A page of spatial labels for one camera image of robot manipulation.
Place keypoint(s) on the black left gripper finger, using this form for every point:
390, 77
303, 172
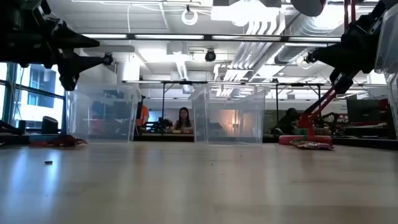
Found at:
73, 67
74, 39

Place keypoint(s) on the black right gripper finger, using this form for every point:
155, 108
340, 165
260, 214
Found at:
342, 81
339, 59

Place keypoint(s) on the bright red candy packet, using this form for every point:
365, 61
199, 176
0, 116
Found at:
317, 146

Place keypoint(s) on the dark red candy packet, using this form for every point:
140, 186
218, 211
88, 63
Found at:
62, 142

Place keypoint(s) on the black ceiling spotlight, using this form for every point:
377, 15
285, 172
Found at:
310, 58
108, 59
210, 55

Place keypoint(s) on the black monitor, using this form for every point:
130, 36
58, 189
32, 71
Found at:
363, 110

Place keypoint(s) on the red articulated stand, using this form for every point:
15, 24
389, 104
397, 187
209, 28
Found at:
311, 115

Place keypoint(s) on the dark round ceiling shade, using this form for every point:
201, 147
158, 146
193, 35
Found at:
308, 7

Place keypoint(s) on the black rounded desk object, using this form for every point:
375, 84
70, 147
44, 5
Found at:
49, 126

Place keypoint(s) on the person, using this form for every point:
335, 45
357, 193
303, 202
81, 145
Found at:
143, 115
287, 123
183, 119

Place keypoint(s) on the small dark crumb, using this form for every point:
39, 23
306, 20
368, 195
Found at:
48, 162

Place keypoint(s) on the long ceiling light bar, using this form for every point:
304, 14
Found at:
205, 37

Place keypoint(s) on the silver ventilation duct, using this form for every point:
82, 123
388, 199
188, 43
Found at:
298, 34

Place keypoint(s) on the black frame table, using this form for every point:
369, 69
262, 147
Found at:
277, 99

